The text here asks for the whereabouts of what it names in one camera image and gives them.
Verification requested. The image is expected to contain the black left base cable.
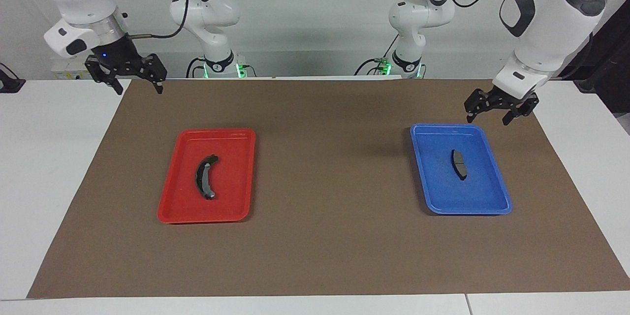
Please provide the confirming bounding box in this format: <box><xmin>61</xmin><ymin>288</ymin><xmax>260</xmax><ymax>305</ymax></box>
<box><xmin>354</xmin><ymin>34</ymin><xmax>400</xmax><ymax>77</ymax></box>

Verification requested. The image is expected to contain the dark furniture piece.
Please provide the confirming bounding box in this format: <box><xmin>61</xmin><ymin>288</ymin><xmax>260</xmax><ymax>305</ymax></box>
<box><xmin>561</xmin><ymin>0</ymin><xmax>630</xmax><ymax>133</ymax></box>

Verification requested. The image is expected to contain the blue plastic tray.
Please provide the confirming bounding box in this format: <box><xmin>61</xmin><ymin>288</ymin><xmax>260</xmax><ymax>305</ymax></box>
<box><xmin>410</xmin><ymin>124</ymin><xmax>513</xmax><ymax>216</ymax></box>

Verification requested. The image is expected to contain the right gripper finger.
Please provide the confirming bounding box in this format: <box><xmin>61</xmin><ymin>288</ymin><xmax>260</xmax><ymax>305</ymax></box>
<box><xmin>142</xmin><ymin>53</ymin><xmax>167</xmax><ymax>94</ymax></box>
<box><xmin>85</xmin><ymin>56</ymin><xmax>124</xmax><ymax>95</ymax></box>

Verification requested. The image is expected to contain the white wall power strip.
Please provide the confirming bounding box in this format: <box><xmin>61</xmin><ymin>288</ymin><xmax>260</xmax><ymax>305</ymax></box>
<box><xmin>49</xmin><ymin>54</ymin><xmax>94</xmax><ymax>81</ymax></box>

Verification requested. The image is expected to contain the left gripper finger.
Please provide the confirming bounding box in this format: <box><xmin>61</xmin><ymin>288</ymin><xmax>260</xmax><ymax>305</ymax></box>
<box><xmin>464</xmin><ymin>89</ymin><xmax>493</xmax><ymax>124</ymax></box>
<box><xmin>502</xmin><ymin>93</ymin><xmax>539</xmax><ymax>126</ymax></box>

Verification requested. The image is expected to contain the long curved brake pad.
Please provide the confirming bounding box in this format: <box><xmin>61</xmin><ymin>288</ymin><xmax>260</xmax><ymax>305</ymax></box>
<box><xmin>195</xmin><ymin>154</ymin><xmax>219</xmax><ymax>201</ymax></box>

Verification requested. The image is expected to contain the black clamp mount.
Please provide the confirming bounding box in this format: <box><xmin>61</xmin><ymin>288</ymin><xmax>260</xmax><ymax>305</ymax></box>
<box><xmin>0</xmin><ymin>63</ymin><xmax>26</xmax><ymax>93</ymax></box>

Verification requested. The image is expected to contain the short grey brake pad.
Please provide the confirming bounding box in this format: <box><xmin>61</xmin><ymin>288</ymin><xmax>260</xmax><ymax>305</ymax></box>
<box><xmin>450</xmin><ymin>149</ymin><xmax>468</xmax><ymax>181</ymax></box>

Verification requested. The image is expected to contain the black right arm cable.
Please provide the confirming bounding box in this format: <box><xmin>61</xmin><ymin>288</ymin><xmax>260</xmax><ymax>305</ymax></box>
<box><xmin>111</xmin><ymin>0</ymin><xmax>190</xmax><ymax>40</ymax></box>

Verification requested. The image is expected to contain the red plastic tray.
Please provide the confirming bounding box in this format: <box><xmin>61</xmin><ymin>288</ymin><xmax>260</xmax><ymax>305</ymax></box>
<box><xmin>157</xmin><ymin>128</ymin><xmax>256</xmax><ymax>224</ymax></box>

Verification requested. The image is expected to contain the brown paper table mat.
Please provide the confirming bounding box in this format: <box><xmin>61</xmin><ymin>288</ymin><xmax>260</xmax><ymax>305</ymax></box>
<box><xmin>27</xmin><ymin>79</ymin><xmax>630</xmax><ymax>299</ymax></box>

